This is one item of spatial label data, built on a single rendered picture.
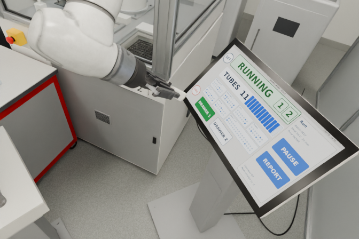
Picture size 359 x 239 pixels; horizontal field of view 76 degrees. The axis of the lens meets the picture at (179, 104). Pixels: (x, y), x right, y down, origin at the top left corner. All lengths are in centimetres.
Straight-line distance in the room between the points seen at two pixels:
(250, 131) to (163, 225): 105
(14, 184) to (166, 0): 78
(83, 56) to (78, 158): 150
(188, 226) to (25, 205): 103
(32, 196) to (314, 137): 85
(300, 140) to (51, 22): 64
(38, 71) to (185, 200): 120
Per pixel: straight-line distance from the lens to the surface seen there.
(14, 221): 90
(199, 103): 87
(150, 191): 175
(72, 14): 50
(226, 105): 81
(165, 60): 97
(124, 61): 53
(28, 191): 92
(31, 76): 143
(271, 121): 74
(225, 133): 79
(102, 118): 152
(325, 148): 70
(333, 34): 423
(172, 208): 167
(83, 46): 48
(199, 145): 198
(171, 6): 85
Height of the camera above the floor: 160
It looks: 45 degrees down
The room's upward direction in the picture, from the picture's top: 10 degrees clockwise
